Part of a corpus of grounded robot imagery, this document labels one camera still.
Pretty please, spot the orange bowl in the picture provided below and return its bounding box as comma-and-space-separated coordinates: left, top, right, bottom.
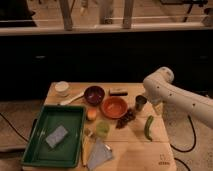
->
101, 96, 128, 119

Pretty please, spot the grey sponge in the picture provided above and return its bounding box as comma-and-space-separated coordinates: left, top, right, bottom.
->
45, 125, 68, 148

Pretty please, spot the dark metal cup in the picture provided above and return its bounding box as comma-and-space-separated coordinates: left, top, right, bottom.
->
135, 95, 147, 111

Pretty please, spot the black cable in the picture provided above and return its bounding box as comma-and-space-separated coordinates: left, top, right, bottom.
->
169, 114, 198, 171
0, 112, 30, 144

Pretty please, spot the black cable right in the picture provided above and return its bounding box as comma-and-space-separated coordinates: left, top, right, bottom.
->
169, 114, 198, 171

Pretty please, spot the black cable left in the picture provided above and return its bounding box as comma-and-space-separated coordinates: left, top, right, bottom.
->
0, 112, 30, 144

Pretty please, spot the green plastic tray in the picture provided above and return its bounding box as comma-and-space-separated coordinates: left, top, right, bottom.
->
22, 105, 85, 168

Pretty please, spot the light green plastic cup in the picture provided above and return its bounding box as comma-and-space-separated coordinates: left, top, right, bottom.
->
96, 121, 110, 138

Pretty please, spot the white cup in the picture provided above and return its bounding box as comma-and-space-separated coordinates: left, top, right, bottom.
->
54, 81, 70, 97

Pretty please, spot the grey cloth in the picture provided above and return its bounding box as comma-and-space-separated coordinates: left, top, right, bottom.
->
87, 139, 113, 171

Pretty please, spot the white spoon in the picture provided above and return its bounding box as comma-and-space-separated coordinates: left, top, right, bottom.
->
59, 92, 84, 106

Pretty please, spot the wooden fork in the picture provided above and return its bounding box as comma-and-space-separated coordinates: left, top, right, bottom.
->
82, 128, 93, 166

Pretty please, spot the orange fruit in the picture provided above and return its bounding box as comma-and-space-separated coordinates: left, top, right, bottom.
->
86, 108, 97, 121

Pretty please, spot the brown dried grapes bunch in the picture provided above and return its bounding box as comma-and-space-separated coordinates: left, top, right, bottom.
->
116, 108, 136, 129

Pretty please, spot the purple bowl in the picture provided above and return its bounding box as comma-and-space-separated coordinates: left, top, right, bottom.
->
84, 86, 105, 106

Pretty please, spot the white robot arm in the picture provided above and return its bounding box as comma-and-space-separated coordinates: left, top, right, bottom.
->
143, 67, 213, 129

